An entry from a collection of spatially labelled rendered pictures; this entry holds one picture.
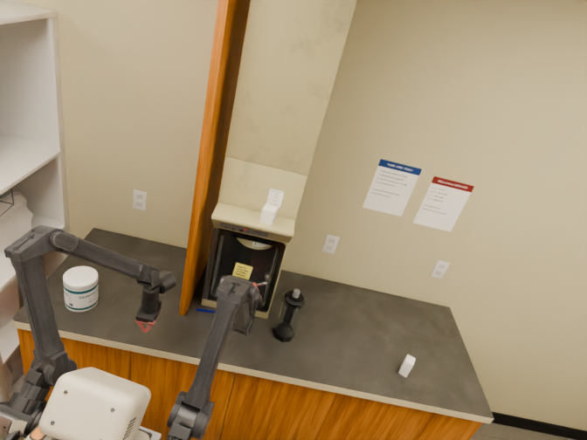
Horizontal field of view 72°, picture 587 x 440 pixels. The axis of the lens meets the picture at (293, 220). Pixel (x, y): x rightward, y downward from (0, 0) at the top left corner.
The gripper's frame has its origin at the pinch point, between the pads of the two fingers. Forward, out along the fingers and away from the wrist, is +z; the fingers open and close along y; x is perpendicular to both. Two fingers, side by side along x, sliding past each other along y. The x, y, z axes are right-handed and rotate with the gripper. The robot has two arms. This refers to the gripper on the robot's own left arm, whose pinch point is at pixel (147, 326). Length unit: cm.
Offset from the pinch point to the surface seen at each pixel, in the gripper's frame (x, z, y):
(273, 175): -33, -59, 32
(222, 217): -18, -42, 21
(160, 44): 28, -86, 75
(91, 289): 29.1, 4.7, 16.9
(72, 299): 35.4, 9.5, 13.6
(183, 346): -13.3, 15.7, 7.7
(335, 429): -90, 47, 6
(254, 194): -27, -49, 32
